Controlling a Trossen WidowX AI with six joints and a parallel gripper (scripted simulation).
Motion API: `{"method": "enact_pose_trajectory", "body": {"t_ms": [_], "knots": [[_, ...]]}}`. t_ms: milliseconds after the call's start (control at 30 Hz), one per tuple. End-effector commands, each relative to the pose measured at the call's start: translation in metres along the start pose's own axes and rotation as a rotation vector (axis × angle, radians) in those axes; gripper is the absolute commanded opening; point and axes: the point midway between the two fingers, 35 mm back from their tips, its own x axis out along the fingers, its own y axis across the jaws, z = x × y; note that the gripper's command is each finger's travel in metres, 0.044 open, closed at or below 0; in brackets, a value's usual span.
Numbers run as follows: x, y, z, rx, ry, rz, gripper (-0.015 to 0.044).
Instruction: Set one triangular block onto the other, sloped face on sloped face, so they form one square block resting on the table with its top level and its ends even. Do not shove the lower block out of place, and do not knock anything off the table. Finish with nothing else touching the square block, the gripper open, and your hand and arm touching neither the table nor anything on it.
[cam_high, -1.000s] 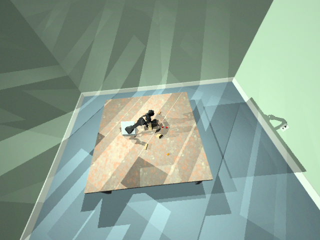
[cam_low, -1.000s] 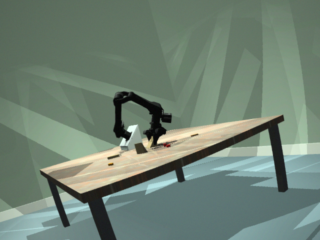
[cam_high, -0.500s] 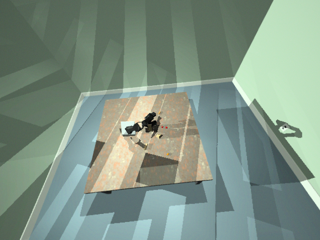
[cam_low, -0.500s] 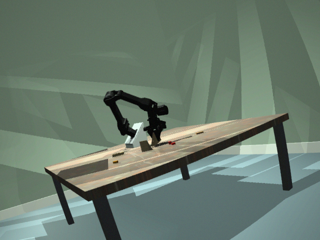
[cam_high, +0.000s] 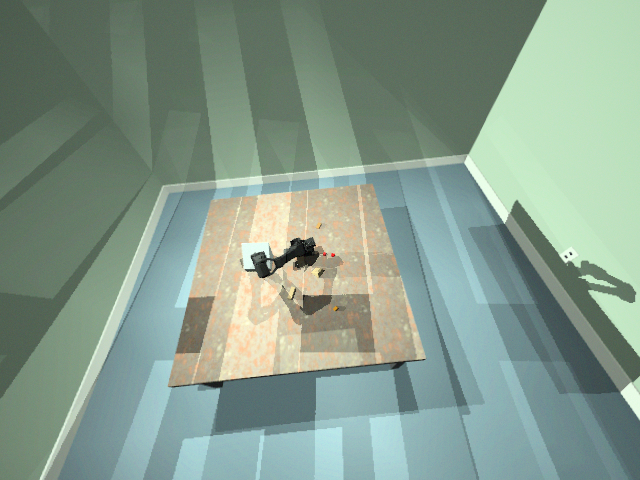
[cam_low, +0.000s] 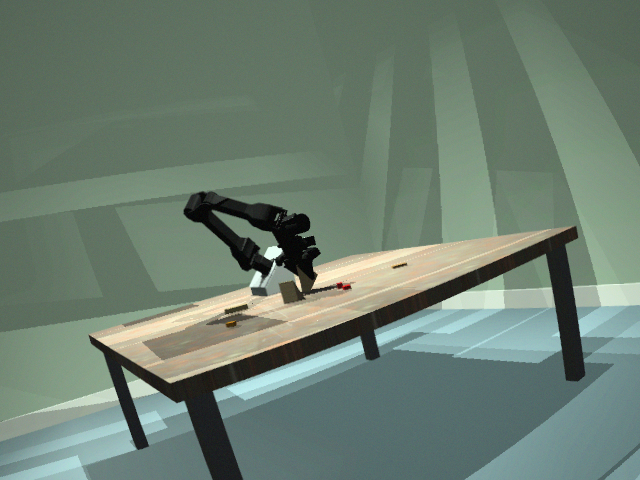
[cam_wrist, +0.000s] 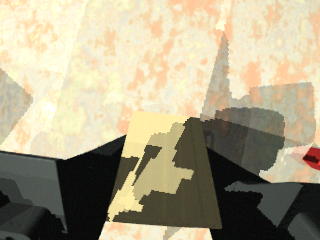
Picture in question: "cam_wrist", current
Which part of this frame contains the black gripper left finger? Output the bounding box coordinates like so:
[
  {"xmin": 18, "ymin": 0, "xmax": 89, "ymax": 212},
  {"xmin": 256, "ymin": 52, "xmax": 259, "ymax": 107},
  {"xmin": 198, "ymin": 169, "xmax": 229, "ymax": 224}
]
[{"xmin": 0, "ymin": 134, "xmax": 127, "ymax": 240}]

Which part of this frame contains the red block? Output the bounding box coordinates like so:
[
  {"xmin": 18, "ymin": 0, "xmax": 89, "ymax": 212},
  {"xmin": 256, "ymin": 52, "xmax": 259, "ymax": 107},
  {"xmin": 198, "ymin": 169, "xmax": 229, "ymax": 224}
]
[{"xmin": 302, "ymin": 147, "xmax": 320, "ymax": 171}]

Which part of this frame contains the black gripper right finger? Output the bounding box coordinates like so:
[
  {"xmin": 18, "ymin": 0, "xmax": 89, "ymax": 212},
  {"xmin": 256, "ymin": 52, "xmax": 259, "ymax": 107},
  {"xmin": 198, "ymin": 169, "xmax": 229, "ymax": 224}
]
[{"xmin": 207, "ymin": 147, "xmax": 320, "ymax": 240}]

